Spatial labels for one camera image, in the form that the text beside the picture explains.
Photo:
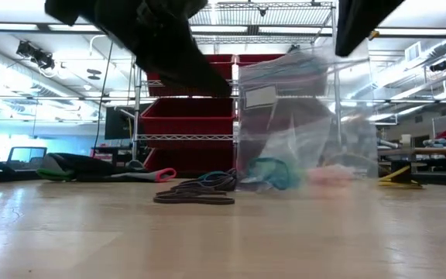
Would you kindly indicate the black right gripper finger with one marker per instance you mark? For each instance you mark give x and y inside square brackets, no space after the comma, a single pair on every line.
[358,19]

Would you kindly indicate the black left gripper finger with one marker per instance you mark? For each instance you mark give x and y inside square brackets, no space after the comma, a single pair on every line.
[176,58]

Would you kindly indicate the clear plastic zipper bag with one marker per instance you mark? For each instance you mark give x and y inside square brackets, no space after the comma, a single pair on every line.
[285,128]
[335,170]

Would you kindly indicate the blue rubber band bunch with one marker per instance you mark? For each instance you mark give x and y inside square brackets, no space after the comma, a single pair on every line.
[273,174]

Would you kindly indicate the orange rubber band bunch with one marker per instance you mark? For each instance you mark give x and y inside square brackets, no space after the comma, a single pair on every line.
[329,176]

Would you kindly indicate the dark grey rubber band tangle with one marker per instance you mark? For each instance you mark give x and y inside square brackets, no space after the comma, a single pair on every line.
[215,182]

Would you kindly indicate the yellow hanging plug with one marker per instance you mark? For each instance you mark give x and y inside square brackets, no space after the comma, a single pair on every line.
[373,35]

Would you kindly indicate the black monitor back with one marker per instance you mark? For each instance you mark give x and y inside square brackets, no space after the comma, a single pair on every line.
[118,124]

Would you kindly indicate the grey blue pipe fitting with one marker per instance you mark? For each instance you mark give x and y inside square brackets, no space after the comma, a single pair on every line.
[443,142]
[387,144]

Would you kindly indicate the white cup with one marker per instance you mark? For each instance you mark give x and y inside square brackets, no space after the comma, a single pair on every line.
[405,141]

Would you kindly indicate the black and green bag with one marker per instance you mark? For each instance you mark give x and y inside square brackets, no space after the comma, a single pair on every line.
[76,164]

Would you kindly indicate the wooden workbench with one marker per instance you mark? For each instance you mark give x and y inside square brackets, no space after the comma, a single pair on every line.
[440,151]

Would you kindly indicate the computer monitor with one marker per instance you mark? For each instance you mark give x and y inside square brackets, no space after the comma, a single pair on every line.
[25,155]

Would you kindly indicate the black ceiling camera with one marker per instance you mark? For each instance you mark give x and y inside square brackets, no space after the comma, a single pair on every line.
[438,66]

